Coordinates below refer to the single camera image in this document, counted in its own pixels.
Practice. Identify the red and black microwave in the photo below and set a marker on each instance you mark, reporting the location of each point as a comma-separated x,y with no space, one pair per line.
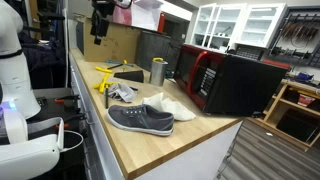
240,86

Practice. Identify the grey cloth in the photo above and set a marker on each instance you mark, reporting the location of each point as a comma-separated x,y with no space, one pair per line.
124,92

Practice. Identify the black wedge hex key stand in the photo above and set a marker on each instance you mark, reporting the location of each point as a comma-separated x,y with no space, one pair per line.
133,76

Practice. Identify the wooden shelf unit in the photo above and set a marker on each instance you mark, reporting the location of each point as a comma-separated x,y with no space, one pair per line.
278,100

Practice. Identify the large cardboard box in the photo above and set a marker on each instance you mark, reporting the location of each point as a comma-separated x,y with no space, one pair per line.
110,43

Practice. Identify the dark fabric chair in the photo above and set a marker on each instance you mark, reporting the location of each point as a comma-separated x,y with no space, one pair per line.
43,60

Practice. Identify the red upright bar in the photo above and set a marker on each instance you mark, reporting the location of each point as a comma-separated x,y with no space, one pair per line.
161,22

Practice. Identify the white glass-door cabinet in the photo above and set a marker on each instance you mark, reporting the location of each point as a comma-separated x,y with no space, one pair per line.
260,23

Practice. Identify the black clamp with orange tip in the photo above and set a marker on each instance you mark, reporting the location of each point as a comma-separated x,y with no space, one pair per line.
75,118
66,98

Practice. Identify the white cloth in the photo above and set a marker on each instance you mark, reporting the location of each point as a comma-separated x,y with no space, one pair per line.
173,108

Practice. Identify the black bin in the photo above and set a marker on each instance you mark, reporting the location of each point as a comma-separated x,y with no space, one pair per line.
296,125

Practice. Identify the blue object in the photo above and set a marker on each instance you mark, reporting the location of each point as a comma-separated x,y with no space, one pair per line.
305,77

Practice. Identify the pink sheet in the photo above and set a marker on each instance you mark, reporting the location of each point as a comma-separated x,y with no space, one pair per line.
121,15

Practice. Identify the red and white box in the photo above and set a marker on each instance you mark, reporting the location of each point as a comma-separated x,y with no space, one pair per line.
306,100

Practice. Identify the black perforated tray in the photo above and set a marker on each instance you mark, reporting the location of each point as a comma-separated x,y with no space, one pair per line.
250,52

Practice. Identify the black pegboard base plate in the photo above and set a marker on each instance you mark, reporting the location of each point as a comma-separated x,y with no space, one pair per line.
50,111

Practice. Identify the blue hand tool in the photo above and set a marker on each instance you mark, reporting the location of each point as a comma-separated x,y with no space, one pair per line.
116,62

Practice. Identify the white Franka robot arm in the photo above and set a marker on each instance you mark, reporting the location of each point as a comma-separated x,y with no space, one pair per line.
13,73

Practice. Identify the grey canvas sneaker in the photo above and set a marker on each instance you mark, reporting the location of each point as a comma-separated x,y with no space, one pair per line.
143,119

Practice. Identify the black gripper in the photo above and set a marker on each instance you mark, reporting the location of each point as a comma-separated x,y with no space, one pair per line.
100,26

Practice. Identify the silver cylindrical tin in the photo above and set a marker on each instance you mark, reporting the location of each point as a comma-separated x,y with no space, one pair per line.
158,74

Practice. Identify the black wall tool rack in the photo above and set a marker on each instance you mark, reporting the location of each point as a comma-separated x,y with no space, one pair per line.
300,33

